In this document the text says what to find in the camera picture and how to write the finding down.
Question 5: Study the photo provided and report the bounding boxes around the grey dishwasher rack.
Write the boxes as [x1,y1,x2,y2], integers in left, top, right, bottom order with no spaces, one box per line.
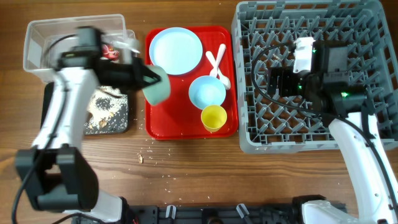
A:
[231,1,397,154]

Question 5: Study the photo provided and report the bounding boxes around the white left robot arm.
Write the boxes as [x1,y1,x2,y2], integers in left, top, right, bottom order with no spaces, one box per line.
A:
[15,26,167,223]

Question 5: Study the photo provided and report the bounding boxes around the black waste tray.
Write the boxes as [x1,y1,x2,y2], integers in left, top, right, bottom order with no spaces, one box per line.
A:
[40,81,129,136]

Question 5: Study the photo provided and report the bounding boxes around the red snack wrapper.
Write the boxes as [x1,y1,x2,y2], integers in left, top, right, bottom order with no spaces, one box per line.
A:
[103,44,120,61]

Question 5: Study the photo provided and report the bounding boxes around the green bowl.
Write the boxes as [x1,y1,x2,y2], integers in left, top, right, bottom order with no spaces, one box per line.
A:
[142,65,171,106]

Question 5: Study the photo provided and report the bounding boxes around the clear plastic bin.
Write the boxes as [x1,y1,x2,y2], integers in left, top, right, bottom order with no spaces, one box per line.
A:
[23,14,140,83]

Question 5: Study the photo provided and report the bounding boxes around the rice and food waste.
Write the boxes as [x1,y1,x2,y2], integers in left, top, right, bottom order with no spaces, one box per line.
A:
[85,86,128,133]

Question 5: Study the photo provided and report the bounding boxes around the black mounting rail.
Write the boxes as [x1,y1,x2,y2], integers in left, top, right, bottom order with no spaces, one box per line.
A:
[131,203,303,224]

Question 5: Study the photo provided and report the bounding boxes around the light blue bowl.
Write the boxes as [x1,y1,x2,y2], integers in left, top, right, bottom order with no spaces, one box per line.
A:
[188,75,226,110]

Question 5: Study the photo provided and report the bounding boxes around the light blue plate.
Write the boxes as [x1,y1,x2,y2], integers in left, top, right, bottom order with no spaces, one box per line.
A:
[149,27,203,75]

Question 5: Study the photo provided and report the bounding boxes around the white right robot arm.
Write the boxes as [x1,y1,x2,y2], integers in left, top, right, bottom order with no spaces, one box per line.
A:
[251,37,397,223]

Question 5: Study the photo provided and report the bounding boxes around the yellow cup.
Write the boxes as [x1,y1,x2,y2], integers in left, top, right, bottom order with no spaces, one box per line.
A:
[201,105,228,133]

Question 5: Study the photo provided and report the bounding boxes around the pink plastic fork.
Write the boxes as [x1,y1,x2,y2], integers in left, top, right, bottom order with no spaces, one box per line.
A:
[210,44,226,77]

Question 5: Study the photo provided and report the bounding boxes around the white plastic spoon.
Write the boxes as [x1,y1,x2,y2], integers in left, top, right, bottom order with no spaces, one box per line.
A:
[206,51,231,90]

